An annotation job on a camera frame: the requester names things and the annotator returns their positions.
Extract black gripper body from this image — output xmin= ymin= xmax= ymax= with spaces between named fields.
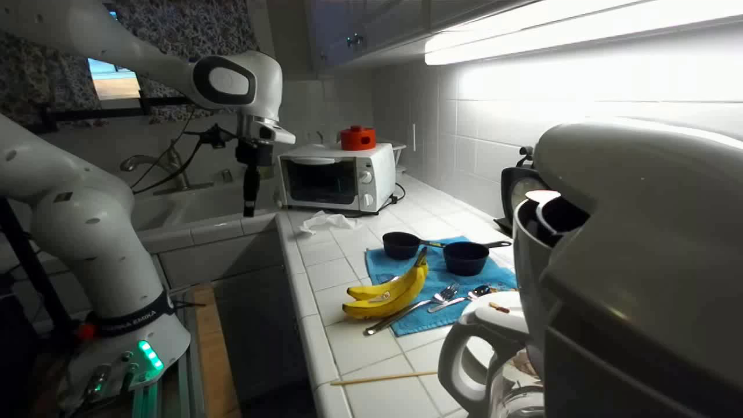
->
xmin=232 ymin=136 xmax=274 ymax=170

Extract yellow banana bunch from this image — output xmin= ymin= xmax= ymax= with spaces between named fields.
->
xmin=341 ymin=259 xmax=432 ymax=323

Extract white round plate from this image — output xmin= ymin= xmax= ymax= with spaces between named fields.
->
xmin=460 ymin=290 xmax=530 ymax=336

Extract crumpled white paper towel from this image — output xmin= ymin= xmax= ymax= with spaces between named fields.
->
xmin=297 ymin=209 xmax=360 ymax=236

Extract red pot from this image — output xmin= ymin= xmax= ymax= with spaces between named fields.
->
xmin=338 ymin=122 xmax=381 ymax=152

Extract white toaster oven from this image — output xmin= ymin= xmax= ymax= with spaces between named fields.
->
xmin=276 ymin=141 xmax=400 ymax=215

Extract bright monitor screen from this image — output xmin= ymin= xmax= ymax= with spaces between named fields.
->
xmin=86 ymin=54 xmax=144 ymax=103

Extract small black bowl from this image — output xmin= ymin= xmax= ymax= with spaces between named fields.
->
xmin=381 ymin=229 xmax=425 ymax=261

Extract black mounting rod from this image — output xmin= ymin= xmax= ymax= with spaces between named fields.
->
xmin=37 ymin=93 xmax=194 ymax=130

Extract dark upper cabinet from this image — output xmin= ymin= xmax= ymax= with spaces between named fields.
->
xmin=303 ymin=0 xmax=535 ymax=73

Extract silver spoon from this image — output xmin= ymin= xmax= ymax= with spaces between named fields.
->
xmin=360 ymin=297 xmax=437 ymax=338

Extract blue cloth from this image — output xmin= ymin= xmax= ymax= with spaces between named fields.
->
xmin=361 ymin=234 xmax=519 ymax=338

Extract silver fork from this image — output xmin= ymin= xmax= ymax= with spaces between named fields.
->
xmin=426 ymin=286 xmax=467 ymax=315

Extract large black bowl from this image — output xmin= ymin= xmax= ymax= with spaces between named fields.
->
xmin=440 ymin=238 xmax=492 ymax=279

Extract thin wooden stick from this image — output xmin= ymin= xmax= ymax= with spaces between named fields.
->
xmin=329 ymin=368 xmax=440 ymax=387

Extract black stand leg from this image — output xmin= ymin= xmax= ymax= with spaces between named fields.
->
xmin=0 ymin=195 xmax=73 ymax=343

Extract small silver utensil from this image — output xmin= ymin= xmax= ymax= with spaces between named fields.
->
xmin=461 ymin=283 xmax=494 ymax=304

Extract under-cabinet light strip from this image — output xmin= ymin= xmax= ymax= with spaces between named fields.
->
xmin=422 ymin=0 xmax=743 ymax=66

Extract large grey coffee maker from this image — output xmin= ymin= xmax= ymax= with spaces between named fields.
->
xmin=507 ymin=119 xmax=743 ymax=418

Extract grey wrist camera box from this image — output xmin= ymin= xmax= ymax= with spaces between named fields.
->
xmin=247 ymin=114 xmax=297 ymax=148

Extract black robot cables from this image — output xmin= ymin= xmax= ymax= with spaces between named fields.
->
xmin=124 ymin=122 xmax=239 ymax=195

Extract glass carafe with white handle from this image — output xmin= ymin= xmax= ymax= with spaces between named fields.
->
xmin=437 ymin=315 xmax=547 ymax=418

